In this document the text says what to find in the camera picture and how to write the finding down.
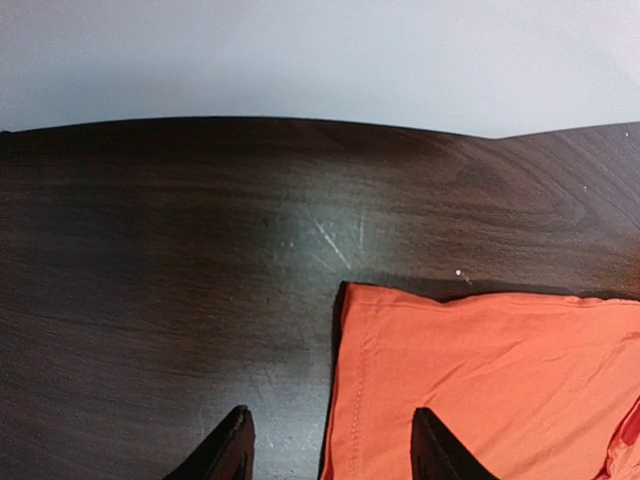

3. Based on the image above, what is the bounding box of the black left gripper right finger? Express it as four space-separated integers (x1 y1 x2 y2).
410 408 497 480

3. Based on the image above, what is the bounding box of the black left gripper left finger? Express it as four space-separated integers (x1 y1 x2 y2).
164 405 255 480

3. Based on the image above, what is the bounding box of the orange t-shirt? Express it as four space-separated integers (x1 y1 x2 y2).
322 284 639 479

